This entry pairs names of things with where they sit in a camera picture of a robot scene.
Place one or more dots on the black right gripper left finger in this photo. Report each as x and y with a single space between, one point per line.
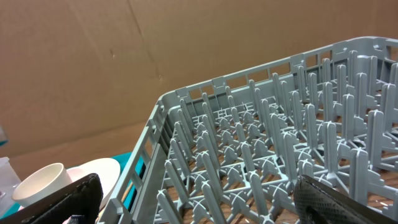
78 202

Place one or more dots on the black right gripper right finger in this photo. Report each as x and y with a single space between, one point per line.
316 203

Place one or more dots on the white paper cup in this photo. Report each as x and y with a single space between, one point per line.
41 183

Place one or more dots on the clear plastic waste bin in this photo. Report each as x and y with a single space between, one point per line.
9 181

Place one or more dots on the white pink-rimmed plate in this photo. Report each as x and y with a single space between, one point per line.
108 170

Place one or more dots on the wooden chopstick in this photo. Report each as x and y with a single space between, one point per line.
127 191

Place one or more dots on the teal plastic tray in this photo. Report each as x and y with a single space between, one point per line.
122 159

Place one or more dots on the grey plastic dish rack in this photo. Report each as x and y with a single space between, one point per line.
234 146

